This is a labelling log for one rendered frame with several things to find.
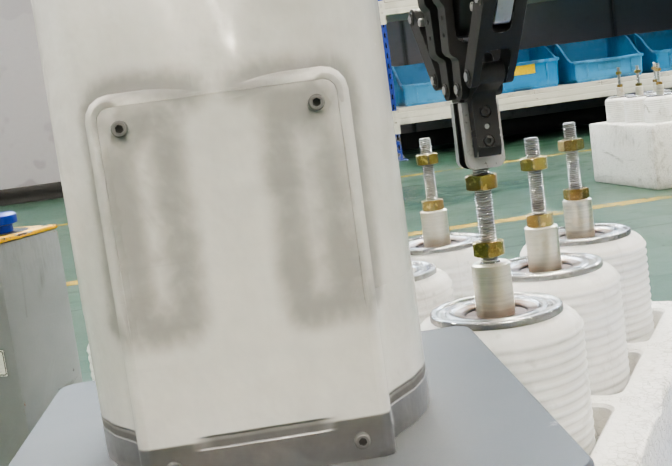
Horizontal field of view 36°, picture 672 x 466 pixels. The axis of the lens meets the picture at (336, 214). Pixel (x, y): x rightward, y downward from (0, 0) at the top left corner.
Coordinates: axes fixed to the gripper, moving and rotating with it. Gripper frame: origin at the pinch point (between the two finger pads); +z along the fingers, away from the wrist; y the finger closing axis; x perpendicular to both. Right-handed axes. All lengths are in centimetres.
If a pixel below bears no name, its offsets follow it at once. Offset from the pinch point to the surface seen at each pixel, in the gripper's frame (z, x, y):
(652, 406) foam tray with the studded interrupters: 17.5, 8.7, 0.5
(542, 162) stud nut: 3.1, 7.4, -8.5
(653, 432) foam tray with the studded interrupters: 17.9, 7.1, 3.4
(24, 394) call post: 15.8, -28.8, -23.8
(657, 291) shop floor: 35, 62, -93
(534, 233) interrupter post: 7.7, 6.4, -8.6
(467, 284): 13.0, 5.6, -21.2
